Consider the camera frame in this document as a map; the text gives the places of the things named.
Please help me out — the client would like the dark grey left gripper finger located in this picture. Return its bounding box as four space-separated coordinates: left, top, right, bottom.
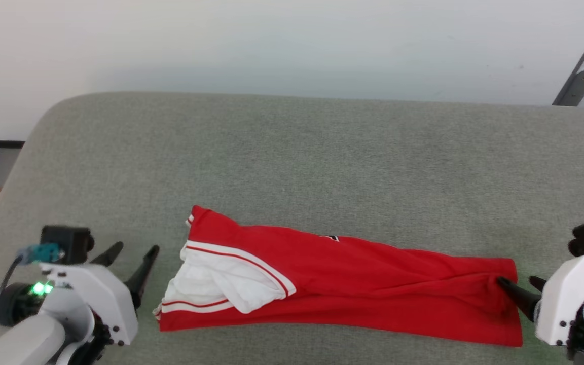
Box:
91 241 124 268
124 245 160 310

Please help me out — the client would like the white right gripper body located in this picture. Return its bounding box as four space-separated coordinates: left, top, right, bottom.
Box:
535 252 584 346

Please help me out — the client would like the black cable with teal plug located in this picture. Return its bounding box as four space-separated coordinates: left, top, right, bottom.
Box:
0 243 64 322

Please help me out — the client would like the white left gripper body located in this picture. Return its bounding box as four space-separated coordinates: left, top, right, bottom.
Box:
39 261 139 347

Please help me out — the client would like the red white jersey shirt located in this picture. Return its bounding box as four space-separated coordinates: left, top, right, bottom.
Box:
153 205 524 348

